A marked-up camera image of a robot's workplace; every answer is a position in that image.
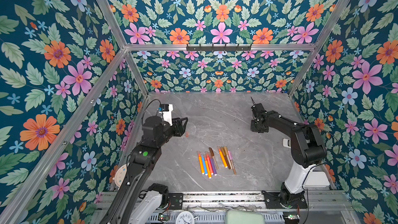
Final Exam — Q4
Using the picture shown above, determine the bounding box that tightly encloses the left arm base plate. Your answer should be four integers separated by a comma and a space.
138, 183, 183, 210

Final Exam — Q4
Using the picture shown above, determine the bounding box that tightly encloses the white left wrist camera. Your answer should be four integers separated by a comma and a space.
159, 104, 173, 126

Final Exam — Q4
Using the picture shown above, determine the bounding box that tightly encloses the orange highlighter right group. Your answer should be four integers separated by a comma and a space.
218, 146, 228, 168

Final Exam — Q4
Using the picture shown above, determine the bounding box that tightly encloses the blue highlighter pen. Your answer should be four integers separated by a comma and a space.
201, 155, 208, 176

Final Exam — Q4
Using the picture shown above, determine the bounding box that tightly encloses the brown cap beige marker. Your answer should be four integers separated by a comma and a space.
209, 147, 219, 170

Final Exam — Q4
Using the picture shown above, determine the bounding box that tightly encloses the pale green box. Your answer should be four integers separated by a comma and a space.
225, 210, 265, 224

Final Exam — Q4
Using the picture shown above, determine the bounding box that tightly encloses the dark brown marker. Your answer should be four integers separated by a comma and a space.
221, 146, 231, 169

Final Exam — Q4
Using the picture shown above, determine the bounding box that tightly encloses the beige round timer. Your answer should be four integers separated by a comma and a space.
113, 164, 127, 188

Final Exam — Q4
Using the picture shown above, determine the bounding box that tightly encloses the black hook rail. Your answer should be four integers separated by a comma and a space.
186, 44, 252, 52

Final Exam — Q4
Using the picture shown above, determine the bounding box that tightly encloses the white remote control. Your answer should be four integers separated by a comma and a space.
283, 139, 291, 149

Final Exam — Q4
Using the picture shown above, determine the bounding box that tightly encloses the white square box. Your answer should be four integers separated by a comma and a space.
303, 171, 330, 188

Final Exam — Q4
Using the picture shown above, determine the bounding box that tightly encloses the white alarm clock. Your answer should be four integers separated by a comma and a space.
175, 211, 195, 224

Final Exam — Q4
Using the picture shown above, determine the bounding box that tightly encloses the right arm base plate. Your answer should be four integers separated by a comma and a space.
261, 190, 308, 209

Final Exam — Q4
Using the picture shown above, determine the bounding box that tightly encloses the red highlighter in row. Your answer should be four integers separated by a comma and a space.
206, 152, 214, 175

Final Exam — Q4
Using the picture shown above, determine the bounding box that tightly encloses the orange highlighter far left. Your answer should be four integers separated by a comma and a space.
197, 151, 205, 174

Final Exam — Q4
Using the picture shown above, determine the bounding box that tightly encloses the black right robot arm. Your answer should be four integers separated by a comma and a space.
250, 103, 330, 209

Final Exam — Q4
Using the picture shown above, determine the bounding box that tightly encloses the purple highlighter pen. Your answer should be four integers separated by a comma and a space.
210, 157, 217, 176

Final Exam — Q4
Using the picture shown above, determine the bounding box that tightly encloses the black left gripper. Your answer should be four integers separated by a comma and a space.
153, 116, 188, 147

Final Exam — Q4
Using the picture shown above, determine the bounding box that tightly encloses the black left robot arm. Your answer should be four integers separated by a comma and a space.
101, 116, 188, 224

